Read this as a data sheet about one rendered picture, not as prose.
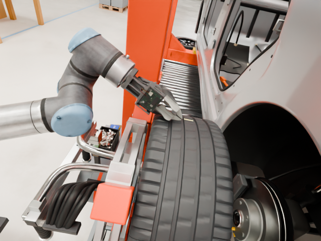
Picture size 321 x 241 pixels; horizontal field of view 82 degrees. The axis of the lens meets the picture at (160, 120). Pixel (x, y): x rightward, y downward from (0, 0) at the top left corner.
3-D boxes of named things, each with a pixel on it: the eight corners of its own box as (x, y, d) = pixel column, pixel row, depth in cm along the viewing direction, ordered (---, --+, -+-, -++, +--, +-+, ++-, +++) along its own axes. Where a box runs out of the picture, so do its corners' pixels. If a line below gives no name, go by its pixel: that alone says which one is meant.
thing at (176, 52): (200, 66, 276) (208, 42, 254) (165, 59, 275) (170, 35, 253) (199, 62, 289) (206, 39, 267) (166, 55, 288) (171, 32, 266)
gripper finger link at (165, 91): (169, 110, 58) (148, 93, 57) (169, 109, 60) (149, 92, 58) (179, 99, 57) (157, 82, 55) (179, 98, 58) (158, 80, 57)
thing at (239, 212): (240, 232, 69) (246, 219, 67) (236, 231, 69) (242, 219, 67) (235, 217, 75) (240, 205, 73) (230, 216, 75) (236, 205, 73)
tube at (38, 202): (101, 224, 50) (100, 205, 43) (30, 211, 50) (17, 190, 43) (119, 170, 64) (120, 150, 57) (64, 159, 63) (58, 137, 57)
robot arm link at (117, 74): (111, 76, 59) (128, 51, 56) (123, 86, 60) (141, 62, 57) (101, 81, 51) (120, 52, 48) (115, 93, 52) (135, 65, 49)
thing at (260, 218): (260, 297, 62) (305, 230, 51) (238, 293, 62) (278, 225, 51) (231, 217, 92) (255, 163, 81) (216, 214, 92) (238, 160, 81)
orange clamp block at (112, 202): (129, 216, 46) (125, 226, 37) (98, 210, 46) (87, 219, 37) (135, 186, 48) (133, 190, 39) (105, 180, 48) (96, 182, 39)
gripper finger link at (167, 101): (182, 125, 55) (158, 105, 54) (181, 117, 61) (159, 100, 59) (189, 117, 54) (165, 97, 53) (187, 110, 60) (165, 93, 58)
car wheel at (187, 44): (206, 58, 386) (210, 47, 371) (182, 60, 352) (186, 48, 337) (187, 46, 424) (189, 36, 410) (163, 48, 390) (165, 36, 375)
